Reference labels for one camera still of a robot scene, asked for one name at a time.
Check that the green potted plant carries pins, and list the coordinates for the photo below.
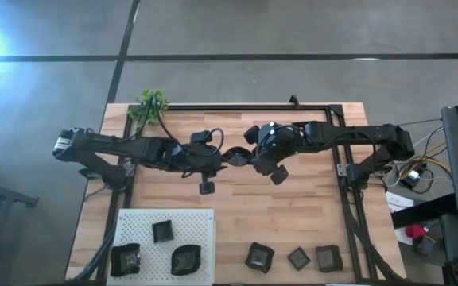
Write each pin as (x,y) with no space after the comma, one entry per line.
(160,105)

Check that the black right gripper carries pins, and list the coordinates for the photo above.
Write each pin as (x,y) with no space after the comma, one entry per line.
(280,147)

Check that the grey cloth bundle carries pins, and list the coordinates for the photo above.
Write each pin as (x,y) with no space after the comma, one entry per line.
(424,247)

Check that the black power adapter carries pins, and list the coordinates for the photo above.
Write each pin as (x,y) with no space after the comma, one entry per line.
(412,178)

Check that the small black square plate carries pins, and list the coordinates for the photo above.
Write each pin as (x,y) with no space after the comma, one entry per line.
(299,258)
(162,231)

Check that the black leaf shaped plate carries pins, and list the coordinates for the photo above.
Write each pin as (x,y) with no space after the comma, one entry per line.
(186,260)
(259,257)
(239,159)

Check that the white cardboard box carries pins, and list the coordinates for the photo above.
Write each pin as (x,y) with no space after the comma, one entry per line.
(398,200)

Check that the black wavy square plate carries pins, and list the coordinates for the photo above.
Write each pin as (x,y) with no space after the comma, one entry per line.
(125,260)
(328,258)

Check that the black side stand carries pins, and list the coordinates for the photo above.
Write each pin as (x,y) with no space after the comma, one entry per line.
(14,197)

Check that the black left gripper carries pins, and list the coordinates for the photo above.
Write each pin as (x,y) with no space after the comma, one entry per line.
(197,161)

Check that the silver metal corner bracket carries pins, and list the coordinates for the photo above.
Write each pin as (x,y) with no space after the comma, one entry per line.
(342,168)

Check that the black stand beam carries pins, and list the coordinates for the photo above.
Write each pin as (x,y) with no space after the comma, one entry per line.
(424,210)

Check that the red cloth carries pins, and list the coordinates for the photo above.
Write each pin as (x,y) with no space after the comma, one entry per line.
(416,231)

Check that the white perforated metal shelf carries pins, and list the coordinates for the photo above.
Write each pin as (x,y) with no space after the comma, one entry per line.
(197,226)

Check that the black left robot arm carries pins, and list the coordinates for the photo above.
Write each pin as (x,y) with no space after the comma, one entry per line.
(133,147)

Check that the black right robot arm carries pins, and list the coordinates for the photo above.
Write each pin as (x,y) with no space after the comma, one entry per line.
(352,135)

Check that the black clamp bracket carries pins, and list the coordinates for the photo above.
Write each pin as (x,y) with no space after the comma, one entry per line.
(293,101)

